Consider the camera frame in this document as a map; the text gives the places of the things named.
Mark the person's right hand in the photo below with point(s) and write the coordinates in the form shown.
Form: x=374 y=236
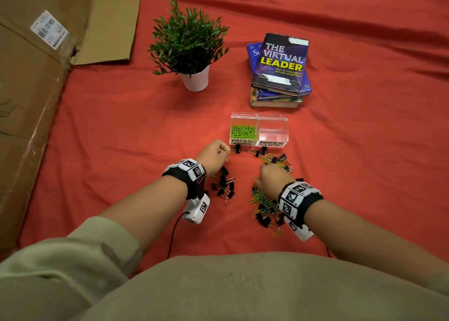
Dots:
x=275 y=182

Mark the person's left hand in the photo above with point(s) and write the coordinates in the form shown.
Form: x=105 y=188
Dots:
x=212 y=156

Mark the cluster of black binder clips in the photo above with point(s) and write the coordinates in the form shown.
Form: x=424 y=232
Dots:
x=224 y=171

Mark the pile of green paper clips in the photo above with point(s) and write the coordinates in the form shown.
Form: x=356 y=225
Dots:
x=243 y=131
x=261 y=200

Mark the pile of black binder clips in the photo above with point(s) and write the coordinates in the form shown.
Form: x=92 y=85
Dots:
x=263 y=221

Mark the clear two-compartment plastic box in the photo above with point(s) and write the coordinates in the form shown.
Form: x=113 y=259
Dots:
x=273 y=129

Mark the person's left forearm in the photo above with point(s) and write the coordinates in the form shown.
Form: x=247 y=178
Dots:
x=147 y=212

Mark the person's right forearm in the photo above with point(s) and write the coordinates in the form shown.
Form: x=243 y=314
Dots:
x=368 y=240

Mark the brown cardboard box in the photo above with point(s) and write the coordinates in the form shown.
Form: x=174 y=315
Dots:
x=28 y=121

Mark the right black marker wristband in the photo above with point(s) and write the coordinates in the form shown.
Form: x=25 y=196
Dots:
x=298 y=200

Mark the black marker wristband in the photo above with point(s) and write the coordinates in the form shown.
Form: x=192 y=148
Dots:
x=298 y=200
x=187 y=175

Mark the left black marker wristband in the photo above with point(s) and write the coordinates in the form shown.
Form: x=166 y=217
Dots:
x=187 y=175

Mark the olive brown book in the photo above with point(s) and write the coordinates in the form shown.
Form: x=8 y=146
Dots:
x=275 y=104

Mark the blue and yellow book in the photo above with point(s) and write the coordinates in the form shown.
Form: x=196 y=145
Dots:
x=273 y=94

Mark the red cloth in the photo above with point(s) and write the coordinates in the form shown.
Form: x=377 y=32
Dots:
x=368 y=121

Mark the black book with yellow print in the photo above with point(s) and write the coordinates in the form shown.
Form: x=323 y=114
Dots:
x=280 y=65

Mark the beige sweater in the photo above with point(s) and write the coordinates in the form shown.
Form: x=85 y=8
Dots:
x=224 y=289

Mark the green plant in white pot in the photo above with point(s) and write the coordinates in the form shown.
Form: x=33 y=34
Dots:
x=189 y=37

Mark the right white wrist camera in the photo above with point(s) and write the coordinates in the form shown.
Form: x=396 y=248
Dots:
x=301 y=230

